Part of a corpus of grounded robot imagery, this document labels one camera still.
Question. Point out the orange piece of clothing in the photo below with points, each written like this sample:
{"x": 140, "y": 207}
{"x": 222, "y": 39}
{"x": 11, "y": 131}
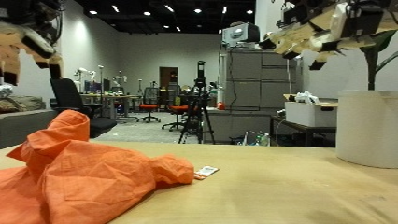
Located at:
{"x": 90, "y": 177}

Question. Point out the white clothing tag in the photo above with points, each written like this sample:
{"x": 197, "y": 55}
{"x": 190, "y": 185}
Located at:
{"x": 205, "y": 172}

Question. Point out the brown grey cushion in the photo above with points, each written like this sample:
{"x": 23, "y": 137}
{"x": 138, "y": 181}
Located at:
{"x": 20, "y": 103}

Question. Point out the grey box device on cabinet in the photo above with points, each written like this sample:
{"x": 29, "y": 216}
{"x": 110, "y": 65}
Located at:
{"x": 240, "y": 34}

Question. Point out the black office chair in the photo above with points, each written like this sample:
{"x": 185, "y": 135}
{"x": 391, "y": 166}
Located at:
{"x": 68, "y": 95}

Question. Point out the white crumpled plastic bag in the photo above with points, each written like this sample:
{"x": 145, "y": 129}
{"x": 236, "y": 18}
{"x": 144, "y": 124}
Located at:
{"x": 306, "y": 98}

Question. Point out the tall grey filing cabinet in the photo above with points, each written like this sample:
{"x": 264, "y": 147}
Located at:
{"x": 249, "y": 81}

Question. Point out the white storage box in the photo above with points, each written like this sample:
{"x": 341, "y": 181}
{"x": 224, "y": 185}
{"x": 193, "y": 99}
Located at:
{"x": 309, "y": 114}

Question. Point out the grey sofa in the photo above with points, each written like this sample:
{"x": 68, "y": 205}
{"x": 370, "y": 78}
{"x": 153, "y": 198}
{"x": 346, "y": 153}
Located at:
{"x": 23, "y": 126}

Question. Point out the long light wooden desk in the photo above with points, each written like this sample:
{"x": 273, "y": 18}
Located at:
{"x": 112, "y": 98}

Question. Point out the black side table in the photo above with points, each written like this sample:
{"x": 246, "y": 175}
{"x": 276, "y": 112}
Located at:
{"x": 305, "y": 128}

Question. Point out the white round plant pot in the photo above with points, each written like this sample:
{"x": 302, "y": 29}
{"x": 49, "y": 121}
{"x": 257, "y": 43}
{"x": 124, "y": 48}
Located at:
{"x": 366, "y": 130}

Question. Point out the small orange red object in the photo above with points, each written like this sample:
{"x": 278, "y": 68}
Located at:
{"x": 221, "y": 106}

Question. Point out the low grey cabinet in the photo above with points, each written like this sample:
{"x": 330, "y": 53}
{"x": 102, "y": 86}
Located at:
{"x": 236, "y": 124}

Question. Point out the brown door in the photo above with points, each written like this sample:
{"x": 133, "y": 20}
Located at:
{"x": 168, "y": 76}

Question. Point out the orange seat mesh office chair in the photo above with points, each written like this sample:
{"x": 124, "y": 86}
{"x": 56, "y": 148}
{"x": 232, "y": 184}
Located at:
{"x": 149, "y": 106}
{"x": 178, "y": 109}

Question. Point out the clear plastic bottles on floor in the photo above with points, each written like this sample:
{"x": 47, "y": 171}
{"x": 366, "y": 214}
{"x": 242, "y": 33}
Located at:
{"x": 260, "y": 139}

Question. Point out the black camera tripod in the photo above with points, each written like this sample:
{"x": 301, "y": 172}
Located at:
{"x": 200, "y": 105}

